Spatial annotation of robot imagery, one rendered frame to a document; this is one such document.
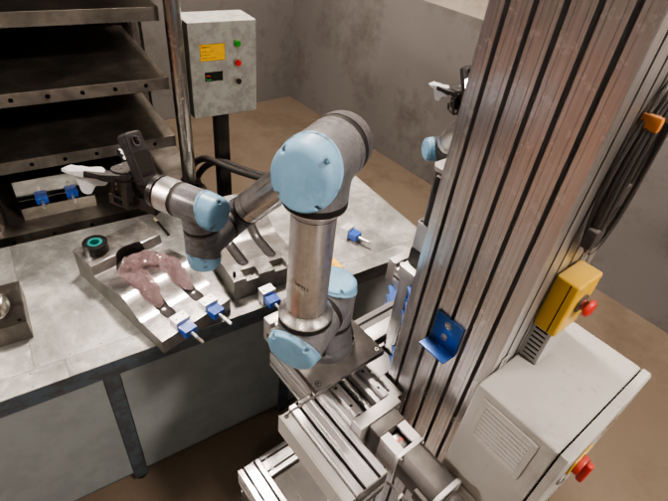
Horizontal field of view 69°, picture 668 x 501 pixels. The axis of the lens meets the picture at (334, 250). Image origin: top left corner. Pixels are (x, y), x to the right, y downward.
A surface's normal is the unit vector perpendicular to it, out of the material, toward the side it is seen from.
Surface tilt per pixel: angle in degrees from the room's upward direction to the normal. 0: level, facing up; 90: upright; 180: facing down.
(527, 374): 0
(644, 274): 90
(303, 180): 83
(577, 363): 0
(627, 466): 0
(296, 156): 83
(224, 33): 90
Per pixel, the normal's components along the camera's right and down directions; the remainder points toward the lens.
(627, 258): -0.78, 0.33
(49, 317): 0.10, -0.77
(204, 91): 0.53, 0.57
